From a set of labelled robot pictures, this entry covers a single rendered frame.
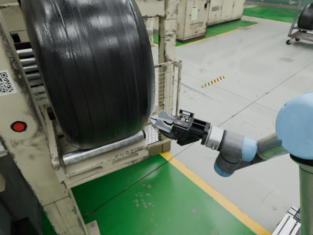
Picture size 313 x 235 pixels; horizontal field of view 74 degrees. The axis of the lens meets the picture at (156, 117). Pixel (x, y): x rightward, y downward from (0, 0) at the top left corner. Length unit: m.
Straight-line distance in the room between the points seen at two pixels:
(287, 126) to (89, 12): 0.52
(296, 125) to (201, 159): 1.68
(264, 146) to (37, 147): 0.81
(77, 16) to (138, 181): 1.52
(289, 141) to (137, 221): 1.38
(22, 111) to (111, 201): 1.18
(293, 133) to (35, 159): 0.84
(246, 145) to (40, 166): 0.77
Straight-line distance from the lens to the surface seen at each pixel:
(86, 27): 0.58
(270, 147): 0.76
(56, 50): 0.56
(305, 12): 5.97
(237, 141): 0.70
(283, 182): 2.17
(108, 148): 0.87
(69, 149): 1.07
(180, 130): 0.68
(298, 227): 1.65
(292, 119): 0.47
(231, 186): 1.95
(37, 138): 0.87
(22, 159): 0.93
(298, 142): 0.46
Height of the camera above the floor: 1.50
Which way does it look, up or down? 36 degrees down
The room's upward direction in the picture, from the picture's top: straight up
